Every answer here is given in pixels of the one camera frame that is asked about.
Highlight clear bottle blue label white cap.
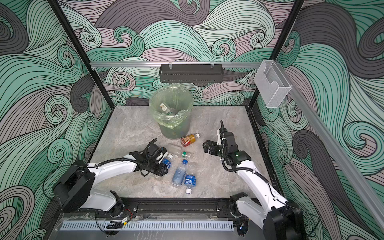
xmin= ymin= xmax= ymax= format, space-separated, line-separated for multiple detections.
xmin=162 ymin=154 xmax=174 ymax=170

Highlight clear blue tinted bottle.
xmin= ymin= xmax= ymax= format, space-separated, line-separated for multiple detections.
xmin=172 ymin=160 xmax=188 ymax=187

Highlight clear bottle green cap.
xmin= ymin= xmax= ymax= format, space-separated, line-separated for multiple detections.
xmin=167 ymin=145 xmax=192 ymax=160

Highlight red yellow tea bottle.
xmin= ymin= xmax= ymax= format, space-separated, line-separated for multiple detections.
xmin=181 ymin=133 xmax=200 ymax=147

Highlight clear bottle blue label front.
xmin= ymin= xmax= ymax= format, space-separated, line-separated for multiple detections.
xmin=184 ymin=163 xmax=197 ymax=195

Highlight clear bottle white picture label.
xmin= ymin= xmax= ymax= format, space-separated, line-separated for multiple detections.
xmin=160 ymin=103 xmax=174 ymax=116

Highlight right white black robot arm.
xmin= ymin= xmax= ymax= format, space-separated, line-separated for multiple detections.
xmin=203 ymin=140 xmax=308 ymax=240

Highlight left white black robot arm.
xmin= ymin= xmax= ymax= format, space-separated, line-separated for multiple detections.
xmin=53 ymin=148 xmax=168 ymax=218

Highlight grey mesh waste bin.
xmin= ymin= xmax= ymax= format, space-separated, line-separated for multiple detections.
xmin=149 ymin=84 xmax=194 ymax=140

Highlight green plastic bin liner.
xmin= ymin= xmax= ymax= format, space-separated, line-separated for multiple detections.
xmin=149 ymin=84 xmax=194 ymax=130

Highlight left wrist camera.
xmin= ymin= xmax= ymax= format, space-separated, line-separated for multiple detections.
xmin=144 ymin=138 xmax=167 ymax=162

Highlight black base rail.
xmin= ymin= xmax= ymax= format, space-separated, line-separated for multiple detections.
xmin=77 ymin=197 xmax=265 ymax=217

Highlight white slotted cable duct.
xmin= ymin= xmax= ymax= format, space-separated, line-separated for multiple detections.
xmin=60 ymin=220 xmax=235 ymax=232

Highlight clear plastic wall holder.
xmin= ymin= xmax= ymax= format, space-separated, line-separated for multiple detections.
xmin=254 ymin=60 xmax=292 ymax=108

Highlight black wall tray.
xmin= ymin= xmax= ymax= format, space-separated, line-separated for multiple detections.
xmin=159 ymin=64 xmax=224 ymax=84

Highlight aluminium back rail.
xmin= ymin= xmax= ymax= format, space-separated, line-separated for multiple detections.
xmin=90 ymin=61 xmax=262 ymax=69

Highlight aluminium rail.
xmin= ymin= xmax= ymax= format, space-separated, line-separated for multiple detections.
xmin=276 ymin=63 xmax=384 ymax=230
xmin=90 ymin=61 xmax=262 ymax=69

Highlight aluminium right rail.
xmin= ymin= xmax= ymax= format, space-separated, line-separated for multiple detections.
xmin=276 ymin=63 xmax=384 ymax=230

